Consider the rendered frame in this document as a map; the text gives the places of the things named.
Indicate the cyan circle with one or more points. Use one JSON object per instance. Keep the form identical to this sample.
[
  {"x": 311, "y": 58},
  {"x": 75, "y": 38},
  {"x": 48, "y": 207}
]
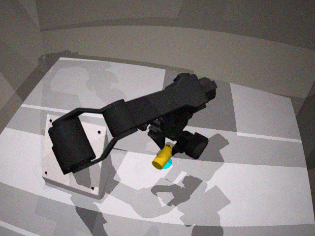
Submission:
[{"x": 168, "y": 164}]

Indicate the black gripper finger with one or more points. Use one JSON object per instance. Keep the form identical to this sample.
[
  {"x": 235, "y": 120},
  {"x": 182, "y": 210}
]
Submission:
[
  {"x": 177, "y": 149},
  {"x": 159, "y": 140}
]

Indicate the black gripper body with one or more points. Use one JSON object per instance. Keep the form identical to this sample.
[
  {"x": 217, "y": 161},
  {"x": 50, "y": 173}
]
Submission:
[{"x": 193, "y": 144}]

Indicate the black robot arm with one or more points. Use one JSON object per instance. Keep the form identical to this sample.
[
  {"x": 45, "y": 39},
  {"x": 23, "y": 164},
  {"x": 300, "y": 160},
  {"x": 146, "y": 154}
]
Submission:
[{"x": 71, "y": 146}]

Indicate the yellow cylinder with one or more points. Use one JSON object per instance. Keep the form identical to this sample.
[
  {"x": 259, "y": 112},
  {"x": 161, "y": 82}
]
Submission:
[{"x": 162, "y": 158}]

